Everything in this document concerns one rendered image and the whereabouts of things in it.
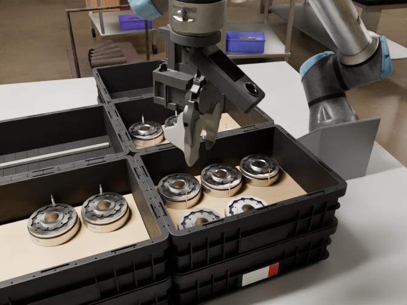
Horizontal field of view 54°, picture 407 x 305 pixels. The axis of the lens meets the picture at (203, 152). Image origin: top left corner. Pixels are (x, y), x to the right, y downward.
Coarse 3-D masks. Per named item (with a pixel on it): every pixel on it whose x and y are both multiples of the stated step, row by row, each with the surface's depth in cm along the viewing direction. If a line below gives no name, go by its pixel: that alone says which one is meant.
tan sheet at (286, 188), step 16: (288, 176) 103; (240, 192) 98; (256, 192) 98; (272, 192) 98; (288, 192) 98; (304, 192) 98; (192, 208) 93; (208, 208) 93; (224, 208) 93; (176, 224) 88
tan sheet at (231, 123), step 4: (224, 116) 131; (228, 116) 131; (220, 120) 129; (224, 120) 129; (228, 120) 129; (232, 120) 129; (220, 124) 127; (224, 124) 127; (228, 124) 127; (232, 124) 127; (236, 124) 127; (164, 128) 124; (220, 128) 124; (224, 128) 124; (228, 128) 124; (204, 132) 122; (164, 136) 120; (164, 140) 118; (136, 148) 114
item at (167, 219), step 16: (256, 128) 104; (272, 128) 105; (320, 160) 92; (144, 176) 86; (336, 176) 86; (320, 192) 82; (336, 192) 83; (160, 208) 78; (256, 208) 78; (272, 208) 78; (288, 208) 79; (208, 224) 74; (224, 224) 74; (240, 224) 76; (176, 240) 72; (192, 240) 73
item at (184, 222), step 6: (192, 210) 87; (198, 210) 87; (204, 210) 87; (210, 210) 87; (186, 216) 86; (192, 216) 86; (210, 216) 86; (216, 216) 86; (180, 222) 84; (186, 222) 84; (180, 228) 83
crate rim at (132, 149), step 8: (144, 96) 121; (152, 96) 121; (112, 104) 116; (112, 112) 112; (264, 112) 112; (120, 120) 108; (272, 120) 108; (120, 128) 104; (240, 128) 104; (248, 128) 104; (128, 136) 101; (200, 136) 101; (128, 144) 98; (160, 144) 98; (168, 144) 98; (136, 152) 95
